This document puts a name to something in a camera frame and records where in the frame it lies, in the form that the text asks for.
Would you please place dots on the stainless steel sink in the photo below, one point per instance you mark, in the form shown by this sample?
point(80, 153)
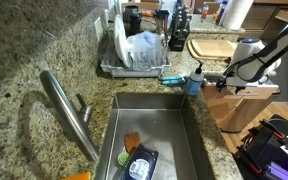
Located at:
point(157, 133)

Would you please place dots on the black knife block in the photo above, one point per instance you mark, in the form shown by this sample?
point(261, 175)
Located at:
point(177, 41)

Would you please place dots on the orange sponge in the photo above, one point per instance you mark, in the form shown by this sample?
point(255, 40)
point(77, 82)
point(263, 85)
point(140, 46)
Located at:
point(79, 176)

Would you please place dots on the clear plastic bag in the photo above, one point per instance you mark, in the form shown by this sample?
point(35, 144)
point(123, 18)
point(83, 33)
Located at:
point(147, 50)

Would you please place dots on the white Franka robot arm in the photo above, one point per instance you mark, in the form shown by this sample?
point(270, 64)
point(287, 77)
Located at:
point(267, 53)

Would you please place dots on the green scrubber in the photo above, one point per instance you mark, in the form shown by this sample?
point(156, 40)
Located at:
point(122, 159)

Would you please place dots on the light wooden cutting board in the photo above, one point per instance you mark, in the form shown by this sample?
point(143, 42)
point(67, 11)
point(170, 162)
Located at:
point(215, 47)

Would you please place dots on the white plate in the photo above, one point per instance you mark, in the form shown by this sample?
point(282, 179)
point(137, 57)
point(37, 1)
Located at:
point(120, 40)

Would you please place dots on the black tool case with clamps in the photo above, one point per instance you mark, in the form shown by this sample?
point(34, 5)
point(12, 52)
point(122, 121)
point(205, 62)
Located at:
point(267, 143)

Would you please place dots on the steel gooseneck faucet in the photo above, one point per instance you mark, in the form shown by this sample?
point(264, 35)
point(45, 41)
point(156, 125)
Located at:
point(67, 113)

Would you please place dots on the wooden drawer with white interior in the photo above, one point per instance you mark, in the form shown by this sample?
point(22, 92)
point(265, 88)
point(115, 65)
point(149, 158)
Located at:
point(230, 110)

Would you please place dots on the blue soap pump bottle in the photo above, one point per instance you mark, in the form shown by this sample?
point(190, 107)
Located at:
point(194, 83)

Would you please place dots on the thick wooden cutting board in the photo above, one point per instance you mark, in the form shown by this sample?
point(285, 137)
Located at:
point(192, 53)

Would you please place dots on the dark blue plastic container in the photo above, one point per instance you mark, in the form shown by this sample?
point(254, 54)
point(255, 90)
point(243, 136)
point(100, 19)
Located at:
point(140, 163)

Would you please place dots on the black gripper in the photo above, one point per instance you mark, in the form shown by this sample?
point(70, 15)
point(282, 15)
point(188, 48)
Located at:
point(222, 83)

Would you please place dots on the grey dish rack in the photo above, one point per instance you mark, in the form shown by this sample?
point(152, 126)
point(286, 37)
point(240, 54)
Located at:
point(134, 71)

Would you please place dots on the white paper towel roll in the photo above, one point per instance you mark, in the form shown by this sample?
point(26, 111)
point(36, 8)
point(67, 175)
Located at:
point(235, 13)

